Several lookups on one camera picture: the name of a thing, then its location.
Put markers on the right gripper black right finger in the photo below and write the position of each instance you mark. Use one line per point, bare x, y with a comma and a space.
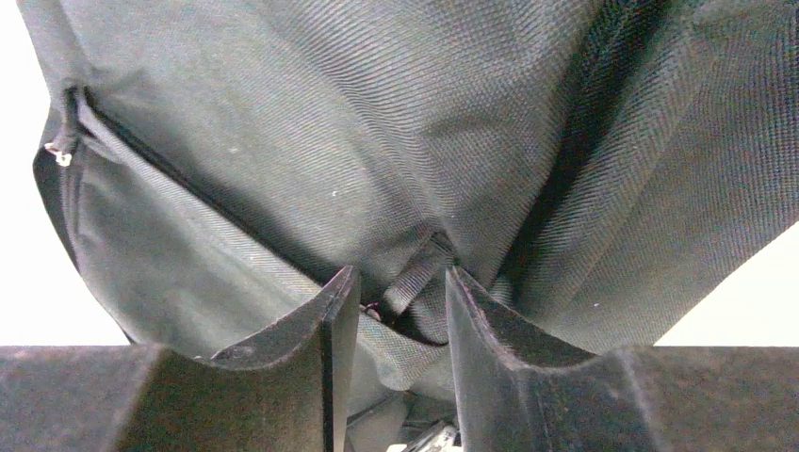
520, 389

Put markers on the black student backpack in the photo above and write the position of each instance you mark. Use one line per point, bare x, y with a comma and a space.
598, 166

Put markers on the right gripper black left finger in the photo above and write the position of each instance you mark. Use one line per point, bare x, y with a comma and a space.
284, 388

